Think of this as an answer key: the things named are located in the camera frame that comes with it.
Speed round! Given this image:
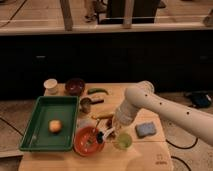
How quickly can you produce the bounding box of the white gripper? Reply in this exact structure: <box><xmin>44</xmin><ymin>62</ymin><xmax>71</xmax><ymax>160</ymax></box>
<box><xmin>112</xmin><ymin>115</ymin><xmax>132</xmax><ymax>134</ymax></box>

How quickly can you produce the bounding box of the black and white brush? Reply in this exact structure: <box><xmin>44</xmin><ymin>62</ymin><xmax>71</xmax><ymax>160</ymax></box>
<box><xmin>96</xmin><ymin>127</ymin><xmax>115</xmax><ymax>144</ymax></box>

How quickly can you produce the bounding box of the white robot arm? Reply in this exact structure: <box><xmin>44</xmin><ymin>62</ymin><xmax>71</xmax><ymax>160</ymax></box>
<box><xmin>113</xmin><ymin>81</ymin><xmax>213</xmax><ymax>146</ymax></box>

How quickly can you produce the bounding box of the clear green plastic cup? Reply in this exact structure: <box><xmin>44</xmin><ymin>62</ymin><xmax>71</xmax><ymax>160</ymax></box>
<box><xmin>115</xmin><ymin>133</ymin><xmax>132</xmax><ymax>150</ymax></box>

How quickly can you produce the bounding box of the metal measuring cup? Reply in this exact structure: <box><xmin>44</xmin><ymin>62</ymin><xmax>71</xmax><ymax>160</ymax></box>
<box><xmin>80</xmin><ymin>97</ymin><xmax>104</xmax><ymax>114</ymax></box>

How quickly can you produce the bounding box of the white ceramic cup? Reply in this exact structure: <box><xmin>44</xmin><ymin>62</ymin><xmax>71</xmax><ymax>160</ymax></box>
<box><xmin>43</xmin><ymin>78</ymin><xmax>58</xmax><ymax>94</ymax></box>

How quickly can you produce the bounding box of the yellow banana toy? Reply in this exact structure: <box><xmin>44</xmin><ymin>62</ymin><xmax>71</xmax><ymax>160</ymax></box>
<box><xmin>91</xmin><ymin>113</ymin><xmax>114</xmax><ymax>120</ymax></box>

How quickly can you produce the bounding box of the blue sponge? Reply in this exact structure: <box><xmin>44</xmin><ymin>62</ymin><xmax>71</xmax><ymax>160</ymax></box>
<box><xmin>135</xmin><ymin>122</ymin><xmax>157</xmax><ymax>138</ymax></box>

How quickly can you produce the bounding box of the utensil in orange bowl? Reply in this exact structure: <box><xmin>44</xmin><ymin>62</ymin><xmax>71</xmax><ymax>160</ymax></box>
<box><xmin>86</xmin><ymin>119</ymin><xmax>100</xmax><ymax>146</ymax></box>

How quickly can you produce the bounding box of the orange bowl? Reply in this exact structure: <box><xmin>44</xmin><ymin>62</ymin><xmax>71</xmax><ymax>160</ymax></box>
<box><xmin>74</xmin><ymin>126</ymin><xmax>105</xmax><ymax>157</ymax></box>

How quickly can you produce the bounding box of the dark maroon bowl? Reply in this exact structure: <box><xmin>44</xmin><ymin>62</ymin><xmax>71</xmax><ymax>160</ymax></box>
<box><xmin>65</xmin><ymin>78</ymin><xmax>85</xmax><ymax>96</ymax></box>

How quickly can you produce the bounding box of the yellow round fruit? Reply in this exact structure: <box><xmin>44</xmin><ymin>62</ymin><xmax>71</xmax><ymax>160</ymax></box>
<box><xmin>49</xmin><ymin>120</ymin><xmax>62</xmax><ymax>133</ymax></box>

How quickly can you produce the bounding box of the green plastic tray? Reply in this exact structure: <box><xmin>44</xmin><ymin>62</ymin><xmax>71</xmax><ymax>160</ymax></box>
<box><xmin>19</xmin><ymin>96</ymin><xmax>79</xmax><ymax>152</ymax></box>

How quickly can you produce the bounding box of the black office chair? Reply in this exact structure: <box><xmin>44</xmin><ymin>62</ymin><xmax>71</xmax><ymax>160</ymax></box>
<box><xmin>95</xmin><ymin>0</ymin><xmax>166</xmax><ymax>24</ymax></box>

